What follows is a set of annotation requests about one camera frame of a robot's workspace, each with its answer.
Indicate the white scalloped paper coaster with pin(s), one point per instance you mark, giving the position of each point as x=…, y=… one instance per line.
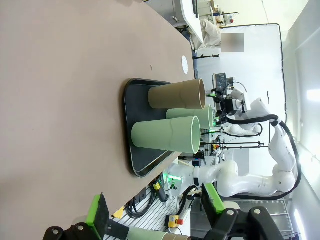
x=185, y=64

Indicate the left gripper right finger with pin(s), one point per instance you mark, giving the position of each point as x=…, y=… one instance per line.
x=215, y=200

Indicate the black metal rod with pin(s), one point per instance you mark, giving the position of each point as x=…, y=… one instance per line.
x=193, y=5

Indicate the black plastic tray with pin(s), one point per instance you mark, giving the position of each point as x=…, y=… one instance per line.
x=140, y=158

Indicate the yellow emergency stop box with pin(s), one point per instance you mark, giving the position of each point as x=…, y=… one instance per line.
x=172, y=220

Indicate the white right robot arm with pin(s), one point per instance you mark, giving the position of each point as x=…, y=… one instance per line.
x=250, y=183

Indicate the yellow corner guard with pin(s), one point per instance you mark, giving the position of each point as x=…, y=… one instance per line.
x=118, y=213

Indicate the black tripod stand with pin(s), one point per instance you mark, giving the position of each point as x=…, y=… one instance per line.
x=232, y=145

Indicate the white backdrop screen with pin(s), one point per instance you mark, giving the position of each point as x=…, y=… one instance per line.
x=252, y=62

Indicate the dark electronics board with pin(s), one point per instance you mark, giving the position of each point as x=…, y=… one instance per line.
x=221, y=81

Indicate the person in white shirt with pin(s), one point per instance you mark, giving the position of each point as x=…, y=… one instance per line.
x=207, y=35

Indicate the pale green cup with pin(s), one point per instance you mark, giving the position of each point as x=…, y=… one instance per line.
x=200, y=117
x=162, y=135
x=147, y=234

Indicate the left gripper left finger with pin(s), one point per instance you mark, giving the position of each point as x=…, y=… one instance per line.
x=98, y=215

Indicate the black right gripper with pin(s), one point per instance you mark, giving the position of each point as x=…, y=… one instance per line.
x=228, y=108

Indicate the white table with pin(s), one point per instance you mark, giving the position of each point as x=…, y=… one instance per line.
x=191, y=17

